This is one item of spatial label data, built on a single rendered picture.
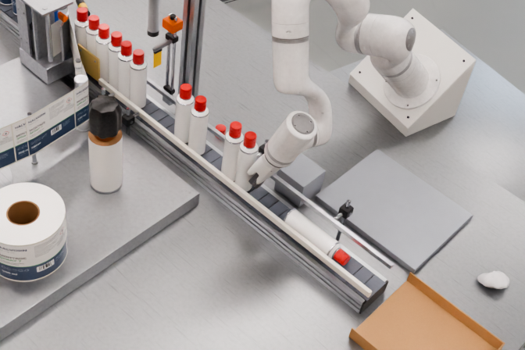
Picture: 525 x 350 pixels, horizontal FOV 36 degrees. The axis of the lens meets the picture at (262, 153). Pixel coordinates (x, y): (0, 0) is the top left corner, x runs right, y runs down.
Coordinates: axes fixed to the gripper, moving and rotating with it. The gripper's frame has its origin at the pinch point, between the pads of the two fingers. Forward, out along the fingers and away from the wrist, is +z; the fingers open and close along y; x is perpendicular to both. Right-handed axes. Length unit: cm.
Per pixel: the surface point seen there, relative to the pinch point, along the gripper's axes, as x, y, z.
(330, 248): 27.3, 1.8, -8.1
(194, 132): -22.6, 2.7, 4.7
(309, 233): 20.7, 1.8, -5.6
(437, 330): 61, -6, -11
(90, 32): -69, 2, 15
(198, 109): -25.5, 1.8, -2.9
